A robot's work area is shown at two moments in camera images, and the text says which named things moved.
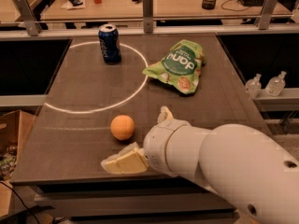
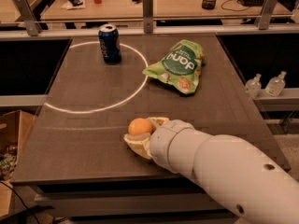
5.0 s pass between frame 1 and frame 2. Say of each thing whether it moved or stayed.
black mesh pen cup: stayed
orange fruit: moved
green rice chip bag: stayed
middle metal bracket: stayed
